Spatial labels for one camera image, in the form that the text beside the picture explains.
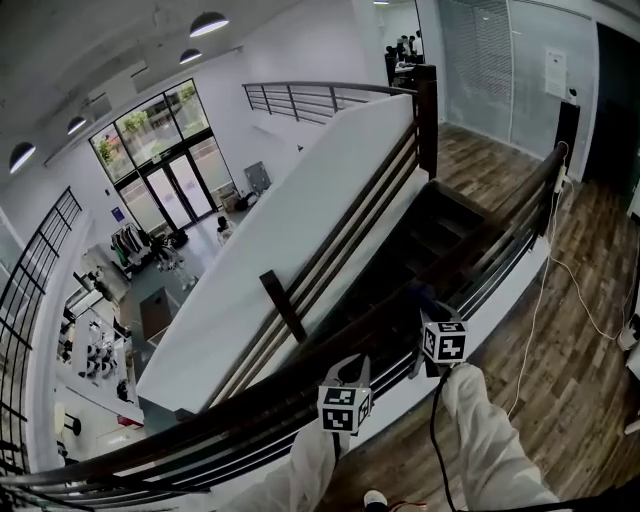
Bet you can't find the dark blue cloth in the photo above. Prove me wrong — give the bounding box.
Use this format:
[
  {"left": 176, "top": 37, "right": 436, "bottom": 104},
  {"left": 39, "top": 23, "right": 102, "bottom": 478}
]
[{"left": 405, "top": 280, "right": 444, "bottom": 316}]

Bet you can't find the large window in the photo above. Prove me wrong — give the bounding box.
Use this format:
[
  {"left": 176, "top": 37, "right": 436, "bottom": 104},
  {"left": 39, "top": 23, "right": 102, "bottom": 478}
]
[{"left": 88, "top": 78, "right": 212, "bottom": 184}]

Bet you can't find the white work table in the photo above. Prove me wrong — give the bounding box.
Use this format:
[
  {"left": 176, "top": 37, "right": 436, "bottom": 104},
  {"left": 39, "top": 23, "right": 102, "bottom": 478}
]
[{"left": 57, "top": 299, "right": 137, "bottom": 407}]

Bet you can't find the black metal balcony railing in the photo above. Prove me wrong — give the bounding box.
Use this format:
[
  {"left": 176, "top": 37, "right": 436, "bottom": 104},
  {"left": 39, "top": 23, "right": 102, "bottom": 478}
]
[
  {"left": 242, "top": 81, "right": 420, "bottom": 127},
  {"left": 0, "top": 185, "right": 85, "bottom": 479}
]

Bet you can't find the dark wooden handrail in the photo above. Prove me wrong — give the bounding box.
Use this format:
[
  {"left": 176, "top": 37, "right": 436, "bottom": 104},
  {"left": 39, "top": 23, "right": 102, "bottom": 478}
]
[{"left": 0, "top": 99, "right": 582, "bottom": 507}]

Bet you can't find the white cable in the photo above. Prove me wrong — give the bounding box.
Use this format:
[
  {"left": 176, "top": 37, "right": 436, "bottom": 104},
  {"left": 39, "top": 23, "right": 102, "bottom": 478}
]
[
  {"left": 507, "top": 189, "right": 564, "bottom": 420},
  {"left": 547, "top": 254, "right": 624, "bottom": 343}
]

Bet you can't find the grey panel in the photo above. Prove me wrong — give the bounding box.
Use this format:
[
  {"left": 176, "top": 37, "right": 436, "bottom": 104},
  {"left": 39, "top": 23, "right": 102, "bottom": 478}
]
[{"left": 243, "top": 160, "right": 273, "bottom": 195}]

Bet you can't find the glass entrance door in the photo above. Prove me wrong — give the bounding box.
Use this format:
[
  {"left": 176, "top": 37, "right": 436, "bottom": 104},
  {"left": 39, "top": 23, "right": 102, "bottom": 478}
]
[{"left": 142, "top": 152, "right": 202, "bottom": 227}]

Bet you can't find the dark low table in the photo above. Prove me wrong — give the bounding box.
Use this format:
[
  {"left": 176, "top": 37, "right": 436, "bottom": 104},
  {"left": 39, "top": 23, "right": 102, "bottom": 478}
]
[{"left": 138, "top": 287, "right": 175, "bottom": 347}]

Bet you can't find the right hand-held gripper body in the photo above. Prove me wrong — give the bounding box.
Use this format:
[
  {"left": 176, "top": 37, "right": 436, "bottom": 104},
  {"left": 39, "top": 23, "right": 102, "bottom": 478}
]
[{"left": 409, "top": 319, "right": 469, "bottom": 381}]

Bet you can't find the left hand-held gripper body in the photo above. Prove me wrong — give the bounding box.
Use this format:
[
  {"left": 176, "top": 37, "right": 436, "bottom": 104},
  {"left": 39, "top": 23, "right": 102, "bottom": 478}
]
[{"left": 316, "top": 381, "right": 375, "bottom": 436}]

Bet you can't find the white locker cabinet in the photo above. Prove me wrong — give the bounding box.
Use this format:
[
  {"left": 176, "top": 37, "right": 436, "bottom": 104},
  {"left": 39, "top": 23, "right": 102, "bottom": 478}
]
[{"left": 82, "top": 244, "right": 132, "bottom": 302}]

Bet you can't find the black cable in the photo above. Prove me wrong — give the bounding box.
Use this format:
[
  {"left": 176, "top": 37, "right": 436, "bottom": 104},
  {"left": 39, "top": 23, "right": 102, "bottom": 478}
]
[{"left": 429, "top": 367, "right": 474, "bottom": 512}]

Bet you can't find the small white device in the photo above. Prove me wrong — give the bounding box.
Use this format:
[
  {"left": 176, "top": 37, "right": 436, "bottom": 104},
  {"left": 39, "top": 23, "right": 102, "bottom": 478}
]
[{"left": 617, "top": 313, "right": 640, "bottom": 352}]

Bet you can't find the dark staircase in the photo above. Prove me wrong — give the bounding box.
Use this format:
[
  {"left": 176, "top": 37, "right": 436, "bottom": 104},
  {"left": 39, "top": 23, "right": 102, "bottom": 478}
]
[{"left": 319, "top": 179, "right": 504, "bottom": 364}]

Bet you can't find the person's right forearm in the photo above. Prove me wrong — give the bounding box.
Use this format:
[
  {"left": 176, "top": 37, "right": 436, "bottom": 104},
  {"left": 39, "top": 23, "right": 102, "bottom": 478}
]
[{"left": 439, "top": 362, "right": 561, "bottom": 512}]

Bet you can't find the white paper notice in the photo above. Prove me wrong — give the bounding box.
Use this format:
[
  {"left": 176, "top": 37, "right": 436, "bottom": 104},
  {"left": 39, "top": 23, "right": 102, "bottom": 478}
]
[{"left": 543, "top": 47, "right": 569, "bottom": 96}]

